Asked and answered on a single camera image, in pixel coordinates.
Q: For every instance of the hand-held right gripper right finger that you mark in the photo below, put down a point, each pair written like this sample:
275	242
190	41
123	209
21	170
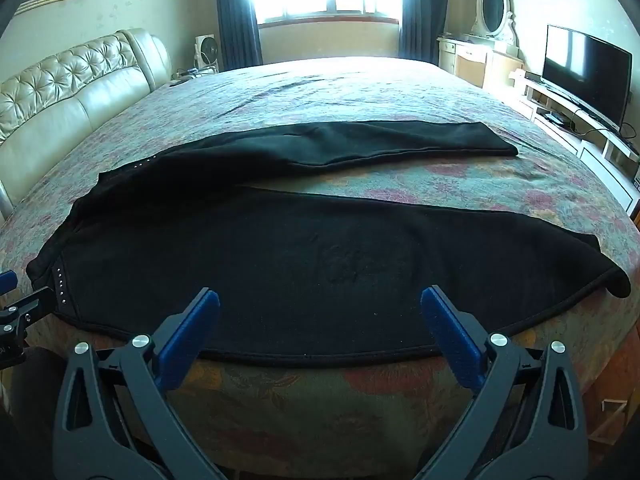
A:
442	322

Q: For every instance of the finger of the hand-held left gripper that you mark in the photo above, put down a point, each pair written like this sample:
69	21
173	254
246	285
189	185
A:
27	306
7	281

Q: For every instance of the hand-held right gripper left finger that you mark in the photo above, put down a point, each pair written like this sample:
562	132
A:
197	320

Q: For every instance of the black pants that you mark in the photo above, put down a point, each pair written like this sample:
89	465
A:
300	260

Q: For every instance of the cream tufted leather headboard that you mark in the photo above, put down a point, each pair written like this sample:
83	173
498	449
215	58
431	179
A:
75	100

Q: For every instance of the white television stand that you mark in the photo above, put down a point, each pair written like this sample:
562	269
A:
590	147

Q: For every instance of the black set-top box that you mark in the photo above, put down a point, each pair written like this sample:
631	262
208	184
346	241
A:
555	118

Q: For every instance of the bed with floral bedspread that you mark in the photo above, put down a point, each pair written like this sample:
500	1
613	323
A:
375	90

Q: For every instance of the cream dressing table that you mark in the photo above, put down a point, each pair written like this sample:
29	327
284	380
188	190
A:
475	62

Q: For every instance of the white box fan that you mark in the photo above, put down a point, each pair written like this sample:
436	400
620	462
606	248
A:
206	52

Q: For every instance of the black flat television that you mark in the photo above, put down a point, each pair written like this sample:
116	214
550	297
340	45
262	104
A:
585	72

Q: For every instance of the white oval vanity mirror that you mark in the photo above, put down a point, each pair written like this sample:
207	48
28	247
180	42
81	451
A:
494	7

